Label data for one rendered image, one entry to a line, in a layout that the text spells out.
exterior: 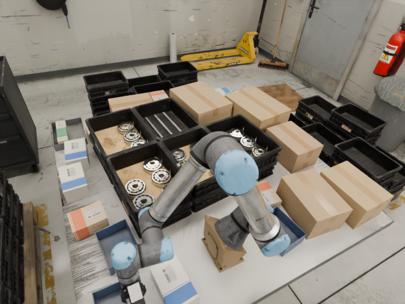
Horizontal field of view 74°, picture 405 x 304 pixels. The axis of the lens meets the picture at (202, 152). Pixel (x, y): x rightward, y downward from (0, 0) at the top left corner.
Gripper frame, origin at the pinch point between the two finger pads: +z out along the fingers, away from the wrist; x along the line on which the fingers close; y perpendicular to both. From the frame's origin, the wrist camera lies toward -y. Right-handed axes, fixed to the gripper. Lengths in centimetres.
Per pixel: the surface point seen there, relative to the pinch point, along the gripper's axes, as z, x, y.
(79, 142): -4, 7, 104
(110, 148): -8, -9, 86
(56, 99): 75, 27, 311
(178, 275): -3.6, -18.0, 1.2
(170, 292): -3.6, -12.8, -3.6
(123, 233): 5.0, -2.7, 35.0
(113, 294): 5.0, 7.8, 8.7
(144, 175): -8, -21, 57
